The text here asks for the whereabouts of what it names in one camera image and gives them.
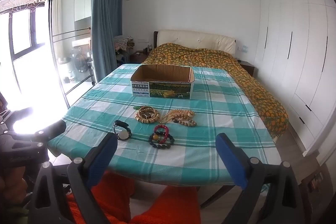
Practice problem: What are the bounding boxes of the teal checked tablecloth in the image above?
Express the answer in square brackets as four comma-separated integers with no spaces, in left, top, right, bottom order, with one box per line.
[47,63,282,186]

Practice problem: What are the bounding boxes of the printed cardboard box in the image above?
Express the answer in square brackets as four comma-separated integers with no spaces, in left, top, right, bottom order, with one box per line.
[130,64,195,100]

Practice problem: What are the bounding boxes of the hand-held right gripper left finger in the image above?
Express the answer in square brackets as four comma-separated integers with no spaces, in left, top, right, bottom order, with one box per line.
[26,132,118,224]

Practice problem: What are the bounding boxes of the cream padded headboard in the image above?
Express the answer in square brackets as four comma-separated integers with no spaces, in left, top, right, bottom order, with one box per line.
[154,29,237,55]

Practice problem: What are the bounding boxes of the black bead bracelet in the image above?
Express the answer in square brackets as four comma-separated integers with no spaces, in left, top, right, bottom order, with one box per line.
[148,133,174,149]

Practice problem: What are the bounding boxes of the black wristwatch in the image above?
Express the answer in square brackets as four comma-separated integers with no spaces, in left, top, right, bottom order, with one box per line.
[113,120,132,141]

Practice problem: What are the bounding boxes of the balcony clothes drying rack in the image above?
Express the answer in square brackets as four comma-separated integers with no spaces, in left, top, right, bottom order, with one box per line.
[0,0,50,14]

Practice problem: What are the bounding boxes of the red bead bracelet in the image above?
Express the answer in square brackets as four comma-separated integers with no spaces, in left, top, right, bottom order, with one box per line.
[154,124,170,137]

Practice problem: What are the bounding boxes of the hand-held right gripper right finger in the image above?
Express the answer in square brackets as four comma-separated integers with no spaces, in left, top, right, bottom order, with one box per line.
[215,133,306,224]

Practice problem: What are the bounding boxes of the black framed glass door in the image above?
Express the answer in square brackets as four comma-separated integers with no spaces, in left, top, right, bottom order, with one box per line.
[49,0,93,109]

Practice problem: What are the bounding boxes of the brown bead string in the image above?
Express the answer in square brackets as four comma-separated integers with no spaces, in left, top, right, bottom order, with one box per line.
[172,110,197,128]

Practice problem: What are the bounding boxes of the blue curtain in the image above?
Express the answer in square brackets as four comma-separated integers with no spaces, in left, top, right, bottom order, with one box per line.
[90,0,124,83]

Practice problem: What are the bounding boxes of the tan wooden bead bracelet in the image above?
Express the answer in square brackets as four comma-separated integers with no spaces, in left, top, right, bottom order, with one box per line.
[135,106,160,124]

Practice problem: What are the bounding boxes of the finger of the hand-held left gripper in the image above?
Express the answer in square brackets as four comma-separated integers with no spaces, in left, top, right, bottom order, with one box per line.
[37,120,67,142]

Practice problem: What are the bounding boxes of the pile of clothes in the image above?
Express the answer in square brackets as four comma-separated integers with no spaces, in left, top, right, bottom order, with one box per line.
[113,35,135,51]

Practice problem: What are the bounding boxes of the person's orange trousers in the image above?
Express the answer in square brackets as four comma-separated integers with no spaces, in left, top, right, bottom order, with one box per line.
[66,172,200,224]

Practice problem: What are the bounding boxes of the washing machine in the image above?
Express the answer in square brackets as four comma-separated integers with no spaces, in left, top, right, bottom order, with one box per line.
[71,47,92,81]

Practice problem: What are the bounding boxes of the person's left hand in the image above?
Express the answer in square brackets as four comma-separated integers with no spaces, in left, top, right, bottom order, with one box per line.
[0,166,28,203]

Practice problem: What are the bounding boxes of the dark wooden nightstand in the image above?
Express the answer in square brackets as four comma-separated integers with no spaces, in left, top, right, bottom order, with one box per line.
[238,60,256,77]
[130,52,149,64]

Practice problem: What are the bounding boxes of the white wardrobe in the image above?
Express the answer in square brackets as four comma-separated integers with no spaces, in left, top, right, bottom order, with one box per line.
[253,0,336,153]

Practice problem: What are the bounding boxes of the gold bangle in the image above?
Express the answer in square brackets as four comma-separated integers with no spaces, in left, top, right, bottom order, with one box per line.
[138,106,157,119]

